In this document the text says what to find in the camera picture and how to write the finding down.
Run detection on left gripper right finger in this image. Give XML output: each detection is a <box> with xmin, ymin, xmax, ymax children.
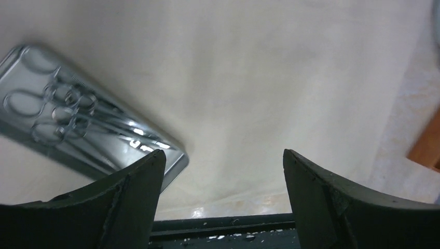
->
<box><xmin>283</xmin><ymin>149</ymin><xmax>439</xmax><ymax>248</ymax></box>

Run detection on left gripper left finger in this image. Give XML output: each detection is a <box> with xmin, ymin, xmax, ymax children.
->
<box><xmin>1</xmin><ymin>150</ymin><xmax>166</xmax><ymax>248</ymax></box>

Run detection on metal instrument tray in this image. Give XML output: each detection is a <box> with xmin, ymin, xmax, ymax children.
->
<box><xmin>1</xmin><ymin>45</ymin><xmax>189</xmax><ymax>189</ymax></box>

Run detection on beige cloth drape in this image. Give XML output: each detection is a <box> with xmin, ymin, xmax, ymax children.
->
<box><xmin>1</xmin><ymin>1</ymin><xmax>432</xmax><ymax>219</ymax></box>

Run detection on steel scissors in tray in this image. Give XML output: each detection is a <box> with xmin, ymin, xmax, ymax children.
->
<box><xmin>3</xmin><ymin>71</ymin><xmax>159</xmax><ymax>146</ymax></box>

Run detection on orange compartment tray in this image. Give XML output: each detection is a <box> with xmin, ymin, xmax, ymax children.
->
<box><xmin>406</xmin><ymin>108</ymin><xmax>439</xmax><ymax>172</ymax></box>

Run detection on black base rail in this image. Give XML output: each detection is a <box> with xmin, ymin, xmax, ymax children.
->
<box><xmin>148</xmin><ymin>213</ymin><xmax>301</xmax><ymax>249</ymax></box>

